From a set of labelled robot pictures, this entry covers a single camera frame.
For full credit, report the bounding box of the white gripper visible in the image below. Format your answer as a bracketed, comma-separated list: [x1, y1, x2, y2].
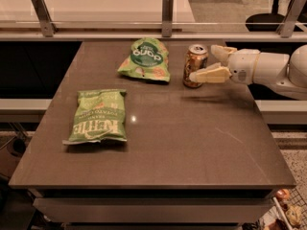
[189, 45, 260, 85]

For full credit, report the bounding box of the orange soda can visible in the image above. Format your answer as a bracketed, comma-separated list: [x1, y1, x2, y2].
[183, 44, 208, 88]

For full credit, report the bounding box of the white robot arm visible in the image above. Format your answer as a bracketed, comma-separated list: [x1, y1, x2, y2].
[189, 45, 307, 101]

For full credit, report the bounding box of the black office chair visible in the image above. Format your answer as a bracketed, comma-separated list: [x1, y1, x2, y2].
[246, 0, 284, 32]

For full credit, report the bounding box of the green round-logo snack bag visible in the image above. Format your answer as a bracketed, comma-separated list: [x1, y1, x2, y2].
[117, 37, 171, 82]

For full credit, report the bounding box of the green Kettle chips bag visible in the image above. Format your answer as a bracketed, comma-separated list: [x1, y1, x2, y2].
[62, 89, 127, 145]

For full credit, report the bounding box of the glass partition panel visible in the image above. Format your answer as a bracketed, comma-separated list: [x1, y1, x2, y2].
[0, 0, 307, 31]

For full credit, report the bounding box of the middle metal glass bracket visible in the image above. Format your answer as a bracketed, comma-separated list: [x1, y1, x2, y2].
[161, 0, 174, 37]

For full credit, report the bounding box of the metal glass bracket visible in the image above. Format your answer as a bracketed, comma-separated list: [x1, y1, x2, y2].
[276, 0, 307, 38]
[31, 0, 57, 37]
[161, 0, 174, 37]

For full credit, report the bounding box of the right metal glass bracket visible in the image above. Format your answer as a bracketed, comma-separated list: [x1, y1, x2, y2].
[276, 0, 307, 38]

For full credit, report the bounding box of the wire basket with items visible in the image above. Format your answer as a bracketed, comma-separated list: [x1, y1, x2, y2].
[239, 189, 307, 230]

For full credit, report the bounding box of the left metal glass bracket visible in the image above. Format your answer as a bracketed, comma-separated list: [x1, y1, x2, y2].
[31, 0, 57, 37]

